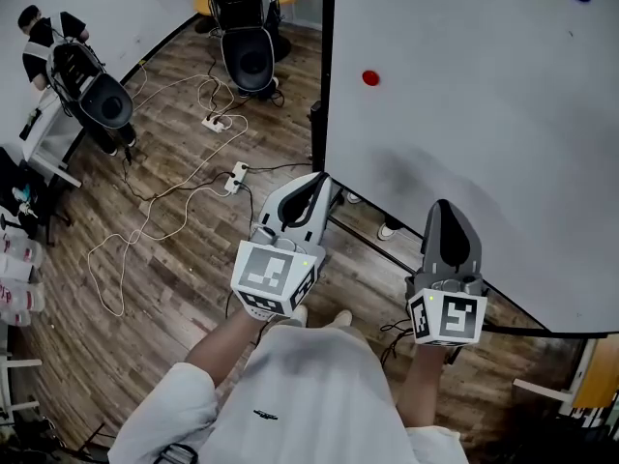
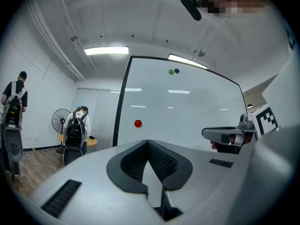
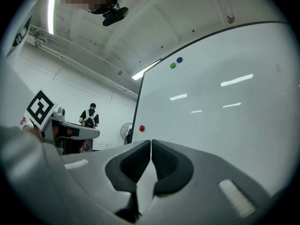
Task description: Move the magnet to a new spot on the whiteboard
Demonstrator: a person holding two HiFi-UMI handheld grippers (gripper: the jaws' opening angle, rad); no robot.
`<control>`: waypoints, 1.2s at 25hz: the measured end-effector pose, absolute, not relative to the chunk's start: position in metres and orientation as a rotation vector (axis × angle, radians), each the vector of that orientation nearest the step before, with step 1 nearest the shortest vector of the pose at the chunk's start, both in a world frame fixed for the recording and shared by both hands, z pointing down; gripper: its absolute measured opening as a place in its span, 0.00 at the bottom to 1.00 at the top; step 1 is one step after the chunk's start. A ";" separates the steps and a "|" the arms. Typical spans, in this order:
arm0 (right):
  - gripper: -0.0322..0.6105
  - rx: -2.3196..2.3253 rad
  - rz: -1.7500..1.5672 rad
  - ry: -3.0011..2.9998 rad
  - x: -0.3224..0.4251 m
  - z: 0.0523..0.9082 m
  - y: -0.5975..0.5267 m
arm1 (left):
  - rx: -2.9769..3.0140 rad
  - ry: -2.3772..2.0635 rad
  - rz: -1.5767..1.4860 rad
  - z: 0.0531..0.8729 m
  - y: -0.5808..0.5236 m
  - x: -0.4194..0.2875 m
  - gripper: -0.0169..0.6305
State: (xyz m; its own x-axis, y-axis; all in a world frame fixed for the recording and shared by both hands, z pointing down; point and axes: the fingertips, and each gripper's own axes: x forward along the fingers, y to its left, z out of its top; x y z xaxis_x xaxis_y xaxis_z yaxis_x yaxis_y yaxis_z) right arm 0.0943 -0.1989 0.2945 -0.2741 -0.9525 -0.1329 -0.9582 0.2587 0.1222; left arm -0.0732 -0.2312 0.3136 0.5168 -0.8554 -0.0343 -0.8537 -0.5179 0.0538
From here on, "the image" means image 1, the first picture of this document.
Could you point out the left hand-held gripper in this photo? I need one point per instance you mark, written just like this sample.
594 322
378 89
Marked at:
271 271

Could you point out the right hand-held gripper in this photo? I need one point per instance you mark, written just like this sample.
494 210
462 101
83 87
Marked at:
447 314

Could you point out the large white whiteboard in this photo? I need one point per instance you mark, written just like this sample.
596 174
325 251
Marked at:
474 138

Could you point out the red round magnet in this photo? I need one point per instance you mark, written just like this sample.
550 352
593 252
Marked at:
370 78

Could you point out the person's left forearm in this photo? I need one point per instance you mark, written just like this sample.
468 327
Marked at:
227 343

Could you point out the person's right forearm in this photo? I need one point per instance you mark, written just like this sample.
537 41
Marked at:
423 385

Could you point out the person's shoe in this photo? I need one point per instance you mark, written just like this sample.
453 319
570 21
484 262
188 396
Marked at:
386 231
343 318
353 197
300 314

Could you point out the white power strip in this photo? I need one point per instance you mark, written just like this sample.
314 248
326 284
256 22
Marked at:
237 177
216 123

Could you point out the person's left shoe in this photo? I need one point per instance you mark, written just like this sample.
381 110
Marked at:
300 314

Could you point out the person's right shoe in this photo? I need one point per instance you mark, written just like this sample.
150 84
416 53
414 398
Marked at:
343 318

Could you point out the white shelf bar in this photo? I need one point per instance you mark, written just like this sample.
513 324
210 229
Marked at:
541 390

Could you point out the black white backpack rig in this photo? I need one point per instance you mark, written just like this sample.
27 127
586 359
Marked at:
92 87
246 37

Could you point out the person's white shirt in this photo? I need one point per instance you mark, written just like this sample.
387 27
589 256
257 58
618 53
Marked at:
309 394

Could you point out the orange wooden panel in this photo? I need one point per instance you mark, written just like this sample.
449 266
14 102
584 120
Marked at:
597 372

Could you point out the white side table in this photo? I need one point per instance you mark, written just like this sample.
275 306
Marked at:
46 133

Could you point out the group of clear plastic bottles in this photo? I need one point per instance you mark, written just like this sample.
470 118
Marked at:
19 278

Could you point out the black whiteboard stand post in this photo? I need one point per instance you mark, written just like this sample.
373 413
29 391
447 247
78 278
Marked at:
315 133

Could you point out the white metal frame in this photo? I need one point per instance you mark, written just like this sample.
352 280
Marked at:
14 389

